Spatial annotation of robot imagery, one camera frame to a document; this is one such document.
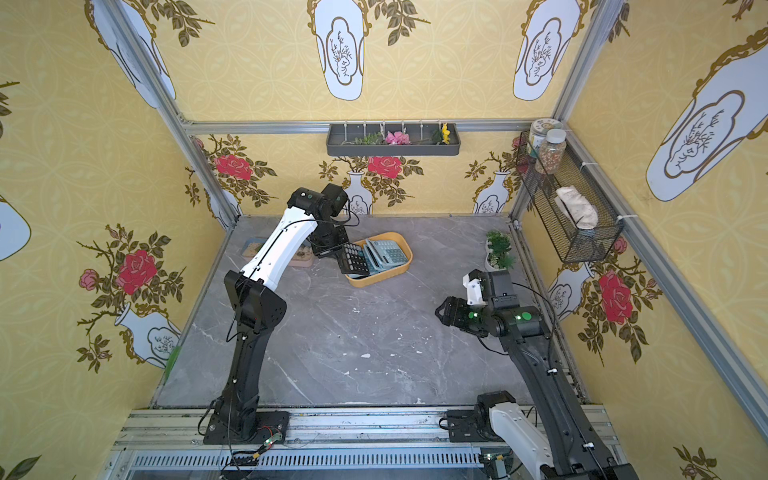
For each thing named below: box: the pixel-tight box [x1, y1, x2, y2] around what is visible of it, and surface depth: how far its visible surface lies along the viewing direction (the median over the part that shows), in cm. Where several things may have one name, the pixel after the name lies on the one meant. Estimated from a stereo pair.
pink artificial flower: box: [385, 131, 412, 146], surface depth 90 cm
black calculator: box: [335, 242, 370, 275], surface depth 94 cm
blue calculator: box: [363, 239, 409, 274], surface depth 102 cm
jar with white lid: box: [540, 128, 567, 174], surface depth 81 cm
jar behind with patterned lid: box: [528, 118, 563, 159], surface depth 88 cm
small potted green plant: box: [484, 230, 517, 272], surface depth 105 cm
